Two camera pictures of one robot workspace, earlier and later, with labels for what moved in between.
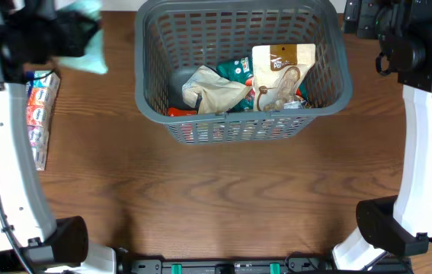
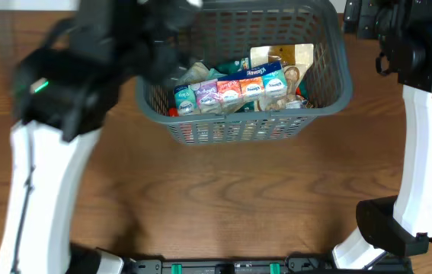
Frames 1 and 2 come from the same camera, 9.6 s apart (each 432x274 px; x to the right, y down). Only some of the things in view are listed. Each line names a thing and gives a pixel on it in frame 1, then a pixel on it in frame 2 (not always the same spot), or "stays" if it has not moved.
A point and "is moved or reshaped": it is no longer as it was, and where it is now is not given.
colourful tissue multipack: [43, 89] is moved or reshaped
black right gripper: [360, 16] stays
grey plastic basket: [176, 36] stays
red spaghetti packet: [180, 111] stays
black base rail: [287, 265] stays
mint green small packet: [94, 58] is moved or reshaped
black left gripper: [81, 29] -> [172, 61]
